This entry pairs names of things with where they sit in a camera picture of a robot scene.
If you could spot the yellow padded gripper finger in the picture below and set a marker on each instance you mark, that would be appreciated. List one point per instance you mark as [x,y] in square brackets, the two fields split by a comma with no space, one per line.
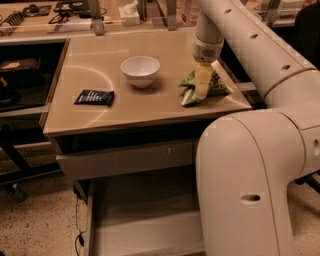
[203,74]

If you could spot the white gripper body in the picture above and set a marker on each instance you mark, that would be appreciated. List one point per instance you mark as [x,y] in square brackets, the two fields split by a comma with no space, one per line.
[208,52]

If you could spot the green jalapeno chip bag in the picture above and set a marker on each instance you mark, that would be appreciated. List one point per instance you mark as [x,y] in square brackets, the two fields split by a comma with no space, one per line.
[216,87]

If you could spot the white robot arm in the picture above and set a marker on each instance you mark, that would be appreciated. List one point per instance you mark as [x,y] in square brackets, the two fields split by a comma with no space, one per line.
[246,160]

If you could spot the closed top drawer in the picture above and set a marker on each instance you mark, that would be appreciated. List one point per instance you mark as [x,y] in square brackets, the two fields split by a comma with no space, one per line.
[130,159]

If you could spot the wooden drawer cabinet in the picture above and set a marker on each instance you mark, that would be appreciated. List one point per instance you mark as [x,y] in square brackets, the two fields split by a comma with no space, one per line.
[123,136]

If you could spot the open middle drawer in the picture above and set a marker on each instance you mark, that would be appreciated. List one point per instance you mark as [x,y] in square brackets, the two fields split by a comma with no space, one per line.
[151,213]

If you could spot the pink stacked box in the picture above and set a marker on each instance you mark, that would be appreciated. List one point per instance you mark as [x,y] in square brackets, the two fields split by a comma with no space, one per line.
[189,11]

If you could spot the white ceramic bowl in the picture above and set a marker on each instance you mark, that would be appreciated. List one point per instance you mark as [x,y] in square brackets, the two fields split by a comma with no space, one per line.
[140,71]

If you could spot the white tissue box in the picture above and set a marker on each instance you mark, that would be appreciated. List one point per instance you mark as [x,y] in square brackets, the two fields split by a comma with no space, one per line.
[129,14]

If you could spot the black office chair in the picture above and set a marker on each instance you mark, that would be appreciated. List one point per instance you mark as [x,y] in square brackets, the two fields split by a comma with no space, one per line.
[307,33]

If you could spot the dark blue snack packet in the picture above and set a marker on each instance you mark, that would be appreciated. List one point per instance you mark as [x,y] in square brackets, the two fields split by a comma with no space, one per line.
[95,97]

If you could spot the black rolling cart base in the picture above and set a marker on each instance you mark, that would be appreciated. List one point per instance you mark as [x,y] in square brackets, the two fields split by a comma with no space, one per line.
[10,140]

